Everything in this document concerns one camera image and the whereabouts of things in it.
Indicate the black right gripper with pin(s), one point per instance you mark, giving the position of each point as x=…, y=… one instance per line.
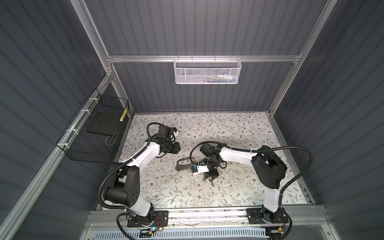
x=210, y=174

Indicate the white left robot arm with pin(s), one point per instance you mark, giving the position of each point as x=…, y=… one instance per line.
x=121, y=190

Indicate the black pad in basket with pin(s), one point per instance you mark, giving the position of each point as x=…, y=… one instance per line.
x=105, y=124

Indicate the white vented strip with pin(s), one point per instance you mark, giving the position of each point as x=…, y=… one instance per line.
x=194, y=234

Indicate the items in white basket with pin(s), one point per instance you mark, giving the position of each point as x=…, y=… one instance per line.
x=216, y=79

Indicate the black headed key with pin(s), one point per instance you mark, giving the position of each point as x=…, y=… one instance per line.
x=212, y=181

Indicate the black wire basket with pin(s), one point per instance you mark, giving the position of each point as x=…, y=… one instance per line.
x=79, y=145

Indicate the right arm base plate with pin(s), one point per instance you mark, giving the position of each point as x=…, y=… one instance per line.
x=263, y=216

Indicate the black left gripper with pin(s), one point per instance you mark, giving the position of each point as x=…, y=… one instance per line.
x=175, y=149

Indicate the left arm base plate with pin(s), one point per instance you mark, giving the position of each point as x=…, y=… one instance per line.
x=154, y=219

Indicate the aluminium mounting rail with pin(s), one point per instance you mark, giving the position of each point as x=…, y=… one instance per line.
x=300, y=214

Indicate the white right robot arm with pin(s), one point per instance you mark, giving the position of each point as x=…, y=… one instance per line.
x=270, y=170

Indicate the white wire mesh basket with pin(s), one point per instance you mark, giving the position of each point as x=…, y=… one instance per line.
x=187, y=70

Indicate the yellow marker in basket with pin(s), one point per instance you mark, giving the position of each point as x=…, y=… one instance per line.
x=123, y=114

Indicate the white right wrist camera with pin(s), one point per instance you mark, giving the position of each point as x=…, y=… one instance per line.
x=199, y=169

